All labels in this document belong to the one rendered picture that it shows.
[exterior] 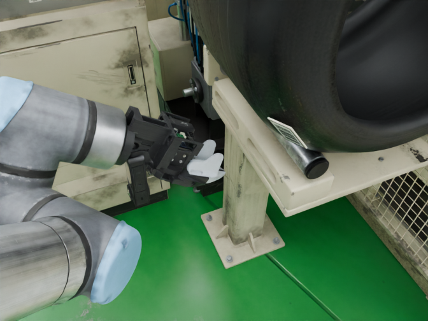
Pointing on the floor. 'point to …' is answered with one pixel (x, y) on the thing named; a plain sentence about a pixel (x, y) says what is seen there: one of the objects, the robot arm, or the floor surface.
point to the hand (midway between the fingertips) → (216, 174)
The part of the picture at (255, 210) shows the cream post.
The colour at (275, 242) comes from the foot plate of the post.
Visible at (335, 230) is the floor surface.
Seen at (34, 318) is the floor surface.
